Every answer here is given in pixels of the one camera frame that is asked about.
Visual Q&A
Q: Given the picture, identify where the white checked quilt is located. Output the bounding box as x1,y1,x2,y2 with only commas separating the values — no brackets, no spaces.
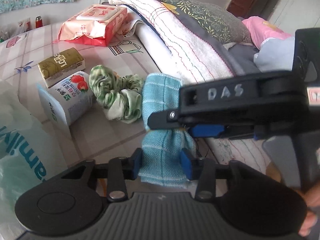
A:
108,0,271,178

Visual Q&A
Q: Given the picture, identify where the clear plastic bag clutter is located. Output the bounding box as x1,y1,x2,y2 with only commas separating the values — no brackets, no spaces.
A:
0,18,31,42

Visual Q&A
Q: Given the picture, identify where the gold tissue pack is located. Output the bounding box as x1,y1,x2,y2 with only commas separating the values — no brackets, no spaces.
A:
37,48,86,88

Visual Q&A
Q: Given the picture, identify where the red wet wipes pack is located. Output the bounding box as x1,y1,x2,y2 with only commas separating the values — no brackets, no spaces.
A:
57,4,127,47

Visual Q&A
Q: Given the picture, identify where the light blue towel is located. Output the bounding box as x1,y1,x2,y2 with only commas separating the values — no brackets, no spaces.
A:
139,73,196,189

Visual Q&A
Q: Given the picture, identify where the green floral scrunchie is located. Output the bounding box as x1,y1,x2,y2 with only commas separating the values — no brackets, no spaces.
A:
89,65,144,124

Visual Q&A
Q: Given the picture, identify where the green leaf pattern pillow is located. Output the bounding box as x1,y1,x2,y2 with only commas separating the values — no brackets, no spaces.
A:
159,0,252,44

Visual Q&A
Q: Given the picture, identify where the red thermos bottle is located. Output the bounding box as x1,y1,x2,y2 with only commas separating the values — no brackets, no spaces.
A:
35,16,43,28

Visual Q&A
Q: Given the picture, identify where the white plastic bag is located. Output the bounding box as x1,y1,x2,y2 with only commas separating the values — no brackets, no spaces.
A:
1,81,67,239

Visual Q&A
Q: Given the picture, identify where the grey star blanket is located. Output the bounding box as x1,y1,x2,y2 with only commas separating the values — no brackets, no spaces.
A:
125,2,261,75

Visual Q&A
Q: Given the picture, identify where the pink patchwork bedding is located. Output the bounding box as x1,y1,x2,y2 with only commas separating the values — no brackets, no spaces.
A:
241,16,298,73

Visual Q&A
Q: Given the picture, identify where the person right hand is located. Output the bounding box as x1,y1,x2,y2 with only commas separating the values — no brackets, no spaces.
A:
299,182,320,237

